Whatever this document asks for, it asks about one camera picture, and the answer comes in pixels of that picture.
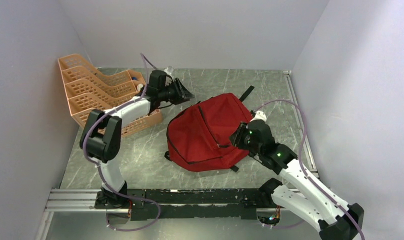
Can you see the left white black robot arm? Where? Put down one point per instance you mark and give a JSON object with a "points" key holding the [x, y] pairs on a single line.
{"points": [[101, 138]]}

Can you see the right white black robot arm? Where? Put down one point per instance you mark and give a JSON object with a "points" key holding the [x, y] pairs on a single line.
{"points": [[333, 217]]}

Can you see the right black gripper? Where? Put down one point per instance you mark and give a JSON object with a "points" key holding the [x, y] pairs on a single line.
{"points": [[236, 138]]}

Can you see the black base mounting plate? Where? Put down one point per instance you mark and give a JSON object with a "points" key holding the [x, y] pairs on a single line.
{"points": [[244, 203]]}

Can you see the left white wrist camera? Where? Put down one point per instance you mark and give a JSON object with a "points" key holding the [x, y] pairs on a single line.
{"points": [[169, 71]]}

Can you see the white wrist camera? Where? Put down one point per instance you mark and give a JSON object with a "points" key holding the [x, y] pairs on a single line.
{"points": [[169, 71], [259, 115]]}

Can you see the orange plastic file organizer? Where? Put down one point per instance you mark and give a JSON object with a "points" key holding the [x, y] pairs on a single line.
{"points": [[87, 88]]}

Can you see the red backpack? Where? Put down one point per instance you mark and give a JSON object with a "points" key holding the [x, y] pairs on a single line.
{"points": [[198, 137]]}

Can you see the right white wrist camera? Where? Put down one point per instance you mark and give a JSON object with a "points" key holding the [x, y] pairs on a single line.
{"points": [[259, 115]]}

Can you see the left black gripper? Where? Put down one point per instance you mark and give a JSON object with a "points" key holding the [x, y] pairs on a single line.
{"points": [[182, 94]]}

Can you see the aluminium frame rail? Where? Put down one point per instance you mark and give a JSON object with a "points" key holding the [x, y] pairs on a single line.
{"points": [[82, 201]]}

